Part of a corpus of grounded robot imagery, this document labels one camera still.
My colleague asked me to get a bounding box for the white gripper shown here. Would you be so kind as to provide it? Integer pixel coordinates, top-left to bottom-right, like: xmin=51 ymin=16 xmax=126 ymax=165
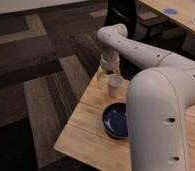
xmin=97 ymin=50 xmax=120 ymax=80

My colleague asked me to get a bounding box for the white ceramic cup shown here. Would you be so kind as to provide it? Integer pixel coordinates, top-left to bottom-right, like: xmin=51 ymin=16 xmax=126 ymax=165
xmin=108 ymin=74 xmax=123 ymax=97

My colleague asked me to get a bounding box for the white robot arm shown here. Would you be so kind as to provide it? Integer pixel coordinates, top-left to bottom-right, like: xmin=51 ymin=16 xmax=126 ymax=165
xmin=97 ymin=24 xmax=195 ymax=171

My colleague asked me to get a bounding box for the dark blue ceramic bowl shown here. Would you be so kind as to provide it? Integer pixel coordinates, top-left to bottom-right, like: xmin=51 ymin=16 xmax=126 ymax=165
xmin=102 ymin=103 xmax=128 ymax=139

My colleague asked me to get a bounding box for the black office chair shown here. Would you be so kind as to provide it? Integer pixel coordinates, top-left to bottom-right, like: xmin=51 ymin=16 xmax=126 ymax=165
xmin=103 ymin=0 xmax=170 ymax=81

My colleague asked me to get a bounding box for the blue round coaster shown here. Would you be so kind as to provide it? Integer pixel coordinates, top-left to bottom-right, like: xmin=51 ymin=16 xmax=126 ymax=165
xmin=163 ymin=8 xmax=178 ymax=15

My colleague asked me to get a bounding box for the light wooden desk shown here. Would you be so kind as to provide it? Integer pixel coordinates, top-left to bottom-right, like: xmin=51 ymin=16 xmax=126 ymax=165
xmin=138 ymin=0 xmax=195 ymax=34

